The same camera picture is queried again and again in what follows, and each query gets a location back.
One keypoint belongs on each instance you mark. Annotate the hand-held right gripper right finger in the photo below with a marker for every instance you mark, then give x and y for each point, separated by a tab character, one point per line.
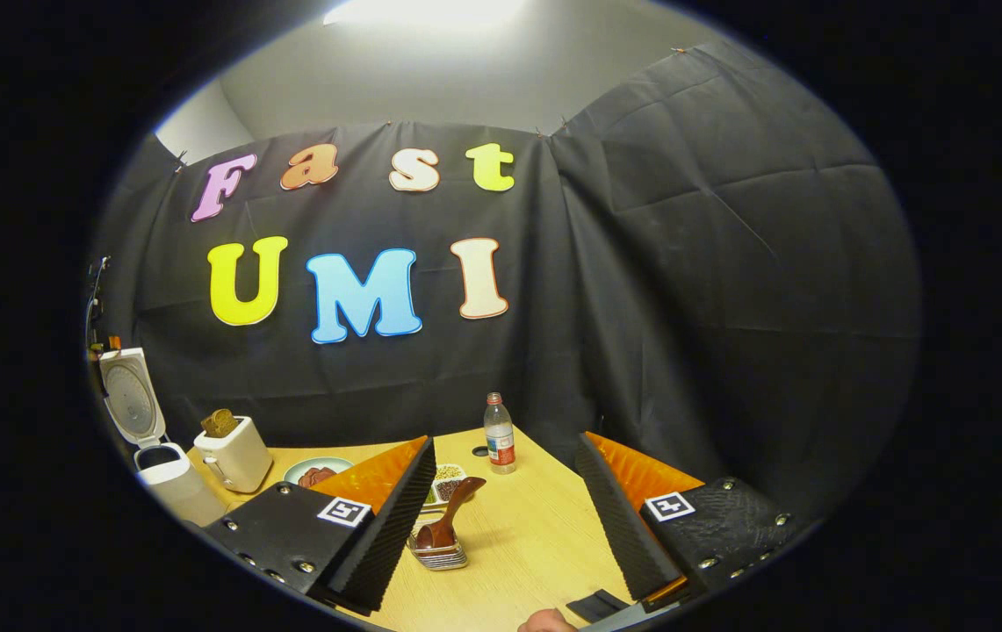
619	527

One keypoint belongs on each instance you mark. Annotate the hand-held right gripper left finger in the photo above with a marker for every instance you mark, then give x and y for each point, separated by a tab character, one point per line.
386	535

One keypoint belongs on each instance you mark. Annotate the brown wooden spoon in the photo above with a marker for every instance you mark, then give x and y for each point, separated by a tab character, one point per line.
448	518

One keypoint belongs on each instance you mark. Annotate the white divided rice dish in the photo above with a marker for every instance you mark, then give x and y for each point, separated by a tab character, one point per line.
448	478

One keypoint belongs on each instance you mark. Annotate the white rice cooker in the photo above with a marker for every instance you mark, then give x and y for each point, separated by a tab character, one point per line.
171	483

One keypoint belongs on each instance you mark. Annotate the brown meat piece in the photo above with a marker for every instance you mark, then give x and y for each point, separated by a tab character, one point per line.
309	480
327	474

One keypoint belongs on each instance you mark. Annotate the pale green plate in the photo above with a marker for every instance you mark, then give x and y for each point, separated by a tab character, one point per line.
329	463

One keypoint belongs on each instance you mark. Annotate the clear plastic water bottle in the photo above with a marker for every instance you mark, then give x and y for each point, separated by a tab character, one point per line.
500	439

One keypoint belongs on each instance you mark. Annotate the brown bread slice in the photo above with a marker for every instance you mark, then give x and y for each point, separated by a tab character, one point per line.
228	421
211	425

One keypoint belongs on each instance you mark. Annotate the white toaster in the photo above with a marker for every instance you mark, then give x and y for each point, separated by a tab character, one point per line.
237	456

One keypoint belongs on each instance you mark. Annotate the large ceiling light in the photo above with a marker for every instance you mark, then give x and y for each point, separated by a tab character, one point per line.
426	10

